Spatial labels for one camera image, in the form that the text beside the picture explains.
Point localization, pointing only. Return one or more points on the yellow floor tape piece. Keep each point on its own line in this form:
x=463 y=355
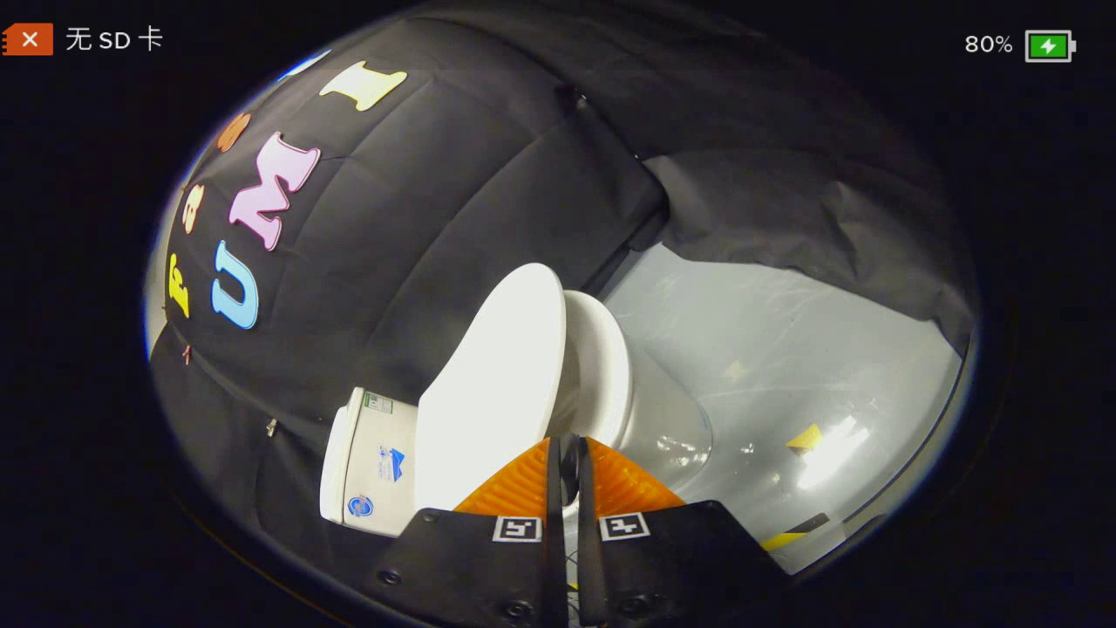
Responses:
x=806 y=439

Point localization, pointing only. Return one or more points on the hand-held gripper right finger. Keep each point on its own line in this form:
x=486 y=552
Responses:
x=663 y=567

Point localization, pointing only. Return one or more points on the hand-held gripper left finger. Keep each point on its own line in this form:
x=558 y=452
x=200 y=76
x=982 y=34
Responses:
x=488 y=567

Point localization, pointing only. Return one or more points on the yellow black striped tape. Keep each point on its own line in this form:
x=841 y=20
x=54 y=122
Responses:
x=793 y=532

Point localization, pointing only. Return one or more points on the white toilet bowl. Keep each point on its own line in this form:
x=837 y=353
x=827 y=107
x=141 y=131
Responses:
x=610 y=384

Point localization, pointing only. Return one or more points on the black backdrop cloth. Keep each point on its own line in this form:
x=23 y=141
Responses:
x=436 y=192

